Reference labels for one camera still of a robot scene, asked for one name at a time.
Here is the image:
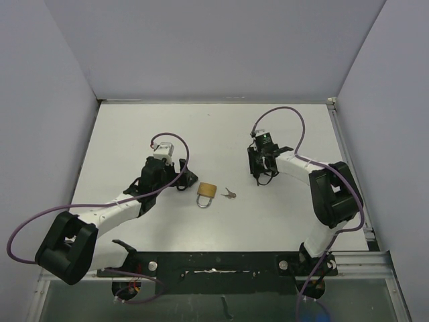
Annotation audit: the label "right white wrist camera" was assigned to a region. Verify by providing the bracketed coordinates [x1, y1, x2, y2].
[250, 129, 267, 138]

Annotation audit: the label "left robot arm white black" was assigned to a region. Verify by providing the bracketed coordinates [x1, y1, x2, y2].
[35, 156, 198, 285]

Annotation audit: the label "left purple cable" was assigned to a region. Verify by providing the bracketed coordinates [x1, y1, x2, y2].
[6, 133, 190, 305]

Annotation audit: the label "small silver keys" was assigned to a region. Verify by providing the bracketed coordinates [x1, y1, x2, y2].
[222, 188, 237, 199]

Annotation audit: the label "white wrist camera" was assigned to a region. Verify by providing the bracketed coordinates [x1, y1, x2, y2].
[250, 129, 267, 138]
[153, 142, 174, 166]

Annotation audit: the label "brass padlock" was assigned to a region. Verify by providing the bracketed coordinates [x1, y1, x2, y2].
[196, 182, 217, 209]

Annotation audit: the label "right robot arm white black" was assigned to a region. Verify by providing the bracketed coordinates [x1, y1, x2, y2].
[247, 130, 363, 274]

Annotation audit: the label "aluminium right rail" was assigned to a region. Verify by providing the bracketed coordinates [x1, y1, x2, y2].
[326, 96, 413, 322]

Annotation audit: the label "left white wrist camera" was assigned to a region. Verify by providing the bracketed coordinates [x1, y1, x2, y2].
[153, 142, 174, 166]

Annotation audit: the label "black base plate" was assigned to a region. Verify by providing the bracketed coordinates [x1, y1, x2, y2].
[97, 252, 338, 300]

